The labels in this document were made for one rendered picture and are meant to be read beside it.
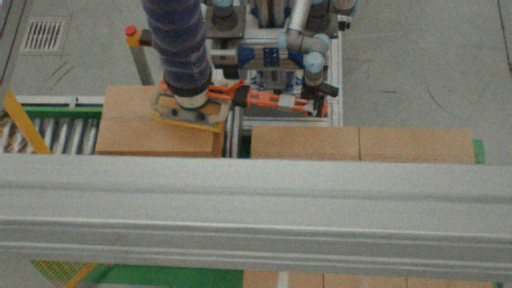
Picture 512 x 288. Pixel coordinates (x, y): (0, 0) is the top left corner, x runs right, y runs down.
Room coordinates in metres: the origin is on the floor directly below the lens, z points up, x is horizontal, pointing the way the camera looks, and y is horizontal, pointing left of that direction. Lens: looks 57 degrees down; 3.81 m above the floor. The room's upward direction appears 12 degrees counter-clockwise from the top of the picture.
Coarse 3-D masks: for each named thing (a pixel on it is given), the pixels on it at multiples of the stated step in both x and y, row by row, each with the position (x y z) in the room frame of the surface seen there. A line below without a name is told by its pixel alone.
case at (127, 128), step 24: (120, 96) 2.09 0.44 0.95; (144, 96) 2.06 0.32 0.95; (120, 120) 1.94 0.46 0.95; (144, 120) 1.91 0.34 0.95; (96, 144) 1.83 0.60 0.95; (120, 144) 1.80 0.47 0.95; (144, 144) 1.77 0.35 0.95; (168, 144) 1.74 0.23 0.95; (192, 144) 1.71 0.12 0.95; (216, 144) 1.76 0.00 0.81
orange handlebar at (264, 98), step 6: (162, 84) 1.91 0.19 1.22; (168, 90) 1.88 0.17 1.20; (222, 90) 1.81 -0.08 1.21; (216, 96) 1.78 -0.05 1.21; (222, 96) 1.77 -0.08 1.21; (228, 96) 1.77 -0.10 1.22; (264, 96) 1.72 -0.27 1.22; (270, 96) 1.72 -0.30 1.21; (276, 96) 1.71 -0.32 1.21; (252, 102) 1.71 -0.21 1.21; (258, 102) 1.70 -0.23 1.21; (264, 102) 1.69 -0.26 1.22; (270, 102) 1.68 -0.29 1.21; (276, 102) 1.68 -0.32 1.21; (300, 102) 1.66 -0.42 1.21; (294, 108) 1.63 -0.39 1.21; (300, 108) 1.62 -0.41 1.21
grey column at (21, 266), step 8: (0, 264) 1.00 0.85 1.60; (8, 264) 1.02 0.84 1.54; (16, 264) 1.04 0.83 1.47; (24, 264) 1.07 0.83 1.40; (32, 264) 1.09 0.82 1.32; (0, 272) 0.97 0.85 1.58; (8, 272) 1.00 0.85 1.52; (16, 272) 1.02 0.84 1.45; (24, 272) 1.04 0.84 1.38; (32, 272) 1.07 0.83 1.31; (0, 280) 0.95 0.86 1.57; (8, 280) 0.97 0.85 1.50; (16, 280) 0.99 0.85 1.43; (24, 280) 1.02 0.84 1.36; (32, 280) 1.04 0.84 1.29; (40, 280) 1.07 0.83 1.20
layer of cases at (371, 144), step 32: (256, 128) 1.97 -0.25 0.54; (288, 128) 1.92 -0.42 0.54; (320, 128) 1.88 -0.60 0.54; (352, 128) 1.84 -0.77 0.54; (384, 128) 1.79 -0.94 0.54; (416, 128) 1.75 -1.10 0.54; (352, 160) 1.64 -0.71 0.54; (384, 160) 1.60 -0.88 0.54; (416, 160) 1.56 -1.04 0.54; (448, 160) 1.52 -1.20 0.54
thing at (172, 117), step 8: (168, 112) 1.82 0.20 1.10; (176, 112) 1.80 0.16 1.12; (200, 112) 1.79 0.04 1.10; (208, 112) 1.78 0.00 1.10; (160, 120) 1.79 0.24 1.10; (168, 120) 1.78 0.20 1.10; (176, 120) 1.77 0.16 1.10; (184, 120) 1.76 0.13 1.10; (200, 120) 1.74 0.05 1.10; (200, 128) 1.70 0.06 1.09; (208, 128) 1.69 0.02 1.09; (216, 128) 1.68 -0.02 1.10
